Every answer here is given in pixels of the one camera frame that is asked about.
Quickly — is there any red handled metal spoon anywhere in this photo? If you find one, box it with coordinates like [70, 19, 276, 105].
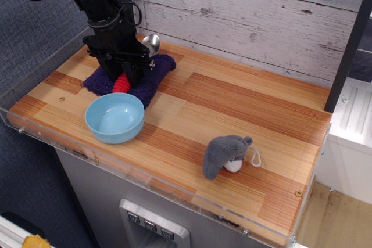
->
[113, 34, 160, 93]

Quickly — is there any light blue bowl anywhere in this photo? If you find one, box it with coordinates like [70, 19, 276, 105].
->
[85, 93, 145, 144]

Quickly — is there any yellow and black object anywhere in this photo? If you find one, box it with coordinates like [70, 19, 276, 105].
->
[21, 235, 52, 248]

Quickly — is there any grey plush toy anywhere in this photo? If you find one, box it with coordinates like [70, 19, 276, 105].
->
[202, 135, 262, 181]

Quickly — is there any dark purple towel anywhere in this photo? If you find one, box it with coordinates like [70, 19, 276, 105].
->
[83, 54, 176, 109]

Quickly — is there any clear acrylic table guard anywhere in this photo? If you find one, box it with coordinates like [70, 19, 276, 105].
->
[0, 9, 332, 248]

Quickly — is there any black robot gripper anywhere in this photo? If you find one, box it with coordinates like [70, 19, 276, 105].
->
[83, 15, 151, 87]

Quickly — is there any grey metal cabinet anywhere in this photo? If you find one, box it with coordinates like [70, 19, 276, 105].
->
[56, 150, 264, 247]

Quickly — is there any silver button control panel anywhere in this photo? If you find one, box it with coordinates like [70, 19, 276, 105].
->
[119, 199, 191, 247]

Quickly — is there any white plastic unit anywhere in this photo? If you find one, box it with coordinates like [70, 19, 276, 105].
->
[315, 78, 371, 204]

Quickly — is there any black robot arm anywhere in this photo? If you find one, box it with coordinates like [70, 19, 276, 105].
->
[74, 0, 151, 87]

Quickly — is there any black right frame post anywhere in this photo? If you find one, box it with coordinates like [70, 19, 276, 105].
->
[324, 0, 371, 113]

